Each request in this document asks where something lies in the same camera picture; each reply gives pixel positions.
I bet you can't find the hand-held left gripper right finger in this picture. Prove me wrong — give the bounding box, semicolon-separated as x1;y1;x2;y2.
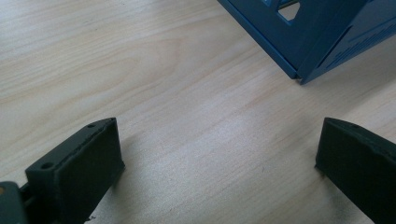
315;117;396;224

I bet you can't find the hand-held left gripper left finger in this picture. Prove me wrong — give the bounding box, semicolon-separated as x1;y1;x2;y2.
25;117;126;224

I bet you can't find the blue plastic mesh file rack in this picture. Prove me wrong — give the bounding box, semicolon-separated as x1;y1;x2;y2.
217;0;396;86

